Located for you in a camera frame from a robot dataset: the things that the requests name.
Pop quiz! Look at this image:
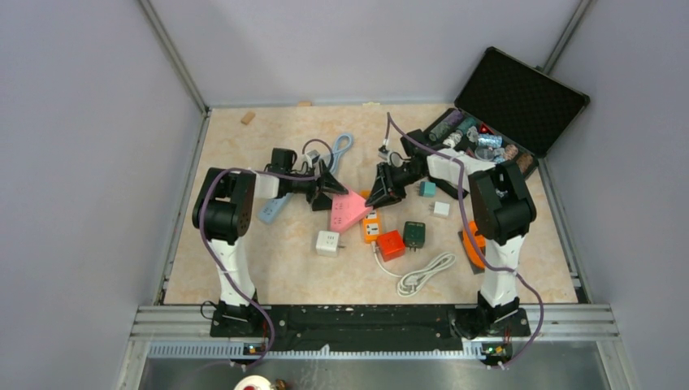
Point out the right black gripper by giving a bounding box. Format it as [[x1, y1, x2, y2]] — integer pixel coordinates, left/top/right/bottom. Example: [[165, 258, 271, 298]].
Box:
[[367, 163, 426, 212]]

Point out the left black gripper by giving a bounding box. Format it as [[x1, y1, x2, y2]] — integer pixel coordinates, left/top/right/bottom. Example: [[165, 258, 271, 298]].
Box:
[[286, 159, 348, 210]]

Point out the pink triangular power strip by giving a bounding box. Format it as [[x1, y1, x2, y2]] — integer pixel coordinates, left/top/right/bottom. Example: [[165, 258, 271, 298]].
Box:
[[329, 189, 373, 233]]

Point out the orange power strip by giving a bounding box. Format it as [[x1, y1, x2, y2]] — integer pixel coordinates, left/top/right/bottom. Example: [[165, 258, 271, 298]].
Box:
[[362, 210, 382, 244]]

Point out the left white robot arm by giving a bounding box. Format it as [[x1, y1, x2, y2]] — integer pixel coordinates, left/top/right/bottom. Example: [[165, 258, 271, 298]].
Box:
[[192, 148, 349, 336]]

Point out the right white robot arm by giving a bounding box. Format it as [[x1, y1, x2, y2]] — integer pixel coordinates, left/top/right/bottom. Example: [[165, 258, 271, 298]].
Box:
[[366, 134, 536, 335]]

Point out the teal plug adapter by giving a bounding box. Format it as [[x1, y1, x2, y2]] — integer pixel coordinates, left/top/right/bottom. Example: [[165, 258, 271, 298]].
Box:
[[416, 180, 436, 197]]

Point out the white plug adapter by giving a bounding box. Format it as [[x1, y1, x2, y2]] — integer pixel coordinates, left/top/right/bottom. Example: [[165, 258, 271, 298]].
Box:
[[430, 201, 451, 218]]

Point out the green cube socket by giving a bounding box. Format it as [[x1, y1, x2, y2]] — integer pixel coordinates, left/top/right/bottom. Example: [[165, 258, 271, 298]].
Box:
[[402, 221, 426, 251]]

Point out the white cube socket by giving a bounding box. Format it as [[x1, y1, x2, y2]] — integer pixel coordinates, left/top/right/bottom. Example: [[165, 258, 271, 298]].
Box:
[[315, 231, 346, 258]]

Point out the red cube socket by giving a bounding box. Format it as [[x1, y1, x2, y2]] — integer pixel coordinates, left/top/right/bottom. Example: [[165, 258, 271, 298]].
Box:
[[375, 230, 406, 262]]

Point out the small wooden block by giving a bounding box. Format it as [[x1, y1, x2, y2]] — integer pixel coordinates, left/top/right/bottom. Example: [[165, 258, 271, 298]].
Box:
[[240, 111, 256, 125]]

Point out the grey mat under toy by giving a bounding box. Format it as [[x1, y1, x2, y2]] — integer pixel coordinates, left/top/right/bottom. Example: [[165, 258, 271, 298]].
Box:
[[458, 230, 486, 275]]

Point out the black open case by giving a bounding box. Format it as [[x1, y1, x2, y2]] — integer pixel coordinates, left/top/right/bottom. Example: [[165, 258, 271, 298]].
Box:
[[412, 47, 590, 177]]

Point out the red white emergency button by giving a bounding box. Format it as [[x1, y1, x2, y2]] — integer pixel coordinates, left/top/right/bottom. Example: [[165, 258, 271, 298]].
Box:
[[234, 375, 278, 390]]

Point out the blue power strip with cable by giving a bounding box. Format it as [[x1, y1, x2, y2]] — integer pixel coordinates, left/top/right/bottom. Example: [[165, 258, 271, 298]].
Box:
[[258, 132, 353, 224]]

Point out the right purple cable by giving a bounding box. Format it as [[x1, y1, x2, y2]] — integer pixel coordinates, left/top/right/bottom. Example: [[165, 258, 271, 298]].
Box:
[[379, 111, 547, 369]]

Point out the purple cable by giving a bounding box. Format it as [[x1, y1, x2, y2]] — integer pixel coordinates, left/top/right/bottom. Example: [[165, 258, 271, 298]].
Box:
[[379, 111, 547, 369], [197, 138, 335, 372]]

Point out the white coiled cable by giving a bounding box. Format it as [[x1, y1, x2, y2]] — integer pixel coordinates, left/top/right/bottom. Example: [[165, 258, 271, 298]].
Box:
[[371, 242, 457, 298]]

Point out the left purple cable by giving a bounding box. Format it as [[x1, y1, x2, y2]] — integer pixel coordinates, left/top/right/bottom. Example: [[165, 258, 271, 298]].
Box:
[[197, 138, 335, 372]]

